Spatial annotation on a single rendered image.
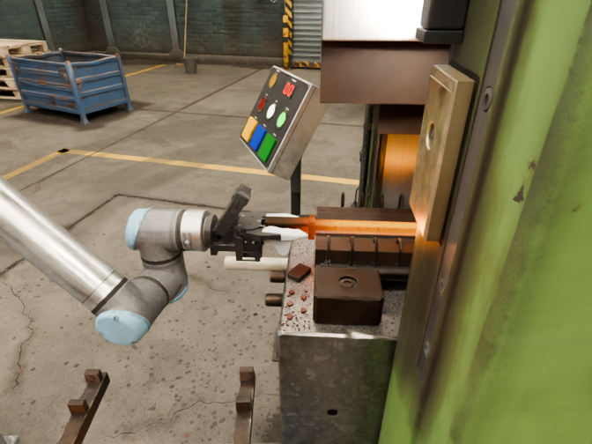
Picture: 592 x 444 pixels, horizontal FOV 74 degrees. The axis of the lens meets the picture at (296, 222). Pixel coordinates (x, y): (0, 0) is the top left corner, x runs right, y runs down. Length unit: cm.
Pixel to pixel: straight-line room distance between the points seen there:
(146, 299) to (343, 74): 56
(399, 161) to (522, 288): 68
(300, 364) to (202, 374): 113
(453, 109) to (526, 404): 27
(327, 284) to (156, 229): 37
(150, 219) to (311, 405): 49
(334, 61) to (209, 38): 899
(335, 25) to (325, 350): 51
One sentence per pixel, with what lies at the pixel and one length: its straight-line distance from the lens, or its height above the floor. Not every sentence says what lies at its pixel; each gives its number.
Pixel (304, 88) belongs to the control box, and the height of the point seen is 118.
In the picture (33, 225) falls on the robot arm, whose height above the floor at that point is 106.
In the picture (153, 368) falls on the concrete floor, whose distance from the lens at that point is 194.
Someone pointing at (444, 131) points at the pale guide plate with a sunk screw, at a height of 131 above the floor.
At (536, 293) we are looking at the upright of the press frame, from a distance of 34.
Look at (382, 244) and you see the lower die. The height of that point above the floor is 99.
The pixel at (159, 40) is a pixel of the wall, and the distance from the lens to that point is 1020.
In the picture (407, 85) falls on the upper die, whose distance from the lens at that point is 66.
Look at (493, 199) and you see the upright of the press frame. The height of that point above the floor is 128.
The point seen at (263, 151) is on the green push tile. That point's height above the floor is 100.
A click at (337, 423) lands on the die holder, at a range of 90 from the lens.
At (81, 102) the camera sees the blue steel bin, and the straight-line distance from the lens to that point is 562.
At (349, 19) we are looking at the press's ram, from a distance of 58.
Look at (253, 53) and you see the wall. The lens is 924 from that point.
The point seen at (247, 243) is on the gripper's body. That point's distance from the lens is 83.
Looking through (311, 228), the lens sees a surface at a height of 101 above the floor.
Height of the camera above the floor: 142
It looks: 30 degrees down
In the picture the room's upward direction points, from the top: straight up
